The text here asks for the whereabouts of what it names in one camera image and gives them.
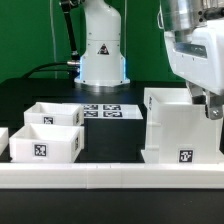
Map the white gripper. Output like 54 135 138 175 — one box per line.
164 23 224 120

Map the white drawer cabinet box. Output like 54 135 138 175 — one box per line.
141 88 224 164

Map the white drawer tray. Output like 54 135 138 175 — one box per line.
9 124 84 163
24 102 84 126

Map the white front drawer tray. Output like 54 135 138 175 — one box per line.
9 124 84 163

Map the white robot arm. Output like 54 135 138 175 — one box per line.
75 0 224 120

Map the white marker tag sheet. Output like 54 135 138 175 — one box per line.
82 104 143 120

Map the white block at left edge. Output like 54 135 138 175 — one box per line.
0 128 9 155

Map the black camera stand pole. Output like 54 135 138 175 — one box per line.
60 0 80 60

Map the black cable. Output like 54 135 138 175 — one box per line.
22 61 81 79

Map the white fence wall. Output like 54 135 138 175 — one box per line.
0 163 224 189

